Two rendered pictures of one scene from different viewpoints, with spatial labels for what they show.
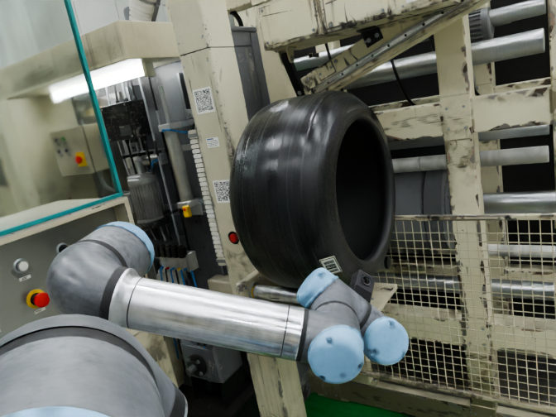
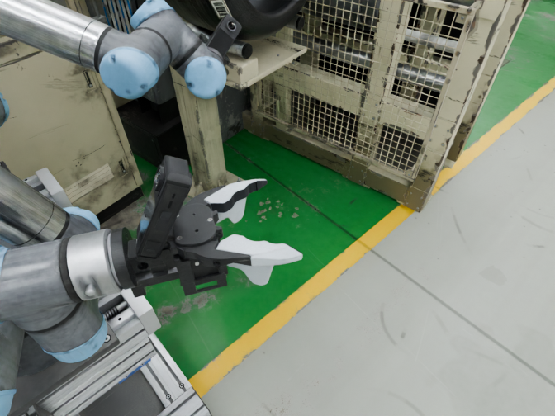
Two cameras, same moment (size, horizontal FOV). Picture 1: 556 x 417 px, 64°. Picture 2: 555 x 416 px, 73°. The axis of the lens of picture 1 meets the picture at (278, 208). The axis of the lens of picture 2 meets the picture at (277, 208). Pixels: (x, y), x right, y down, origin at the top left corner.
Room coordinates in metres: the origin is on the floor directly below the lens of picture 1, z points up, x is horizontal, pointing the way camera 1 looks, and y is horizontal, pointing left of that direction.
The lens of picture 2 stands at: (0.01, -0.30, 1.40)
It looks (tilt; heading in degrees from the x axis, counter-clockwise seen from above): 46 degrees down; 2
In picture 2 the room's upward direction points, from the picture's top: straight up
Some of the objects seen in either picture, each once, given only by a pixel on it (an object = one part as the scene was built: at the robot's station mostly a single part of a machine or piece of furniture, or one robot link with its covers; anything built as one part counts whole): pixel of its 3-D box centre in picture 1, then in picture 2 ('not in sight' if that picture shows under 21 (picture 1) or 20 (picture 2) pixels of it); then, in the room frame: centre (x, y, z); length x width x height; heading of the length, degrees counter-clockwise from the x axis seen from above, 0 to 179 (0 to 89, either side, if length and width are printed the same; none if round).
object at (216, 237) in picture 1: (213, 198); not in sight; (1.51, 0.21, 1.19); 0.05 x 0.04 x 0.48; 145
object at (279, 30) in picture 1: (357, 6); not in sight; (1.52, -0.37, 1.71); 0.61 x 0.25 x 0.15; 55
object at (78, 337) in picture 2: not in sight; (67, 310); (0.24, -0.01, 0.94); 0.11 x 0.08 x 0.11; 19
